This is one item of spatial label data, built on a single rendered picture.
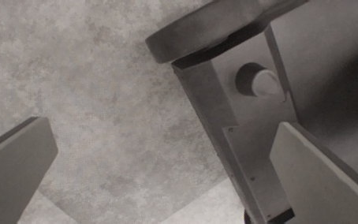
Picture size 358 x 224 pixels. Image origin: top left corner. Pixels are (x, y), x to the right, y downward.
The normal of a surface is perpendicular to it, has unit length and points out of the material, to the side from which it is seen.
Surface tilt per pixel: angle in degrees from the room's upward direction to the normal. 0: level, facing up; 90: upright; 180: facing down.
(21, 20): 0
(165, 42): 49
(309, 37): 0
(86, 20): 0
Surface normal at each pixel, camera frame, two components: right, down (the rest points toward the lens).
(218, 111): -0.50, 0.55
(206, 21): -0.03, 0.37
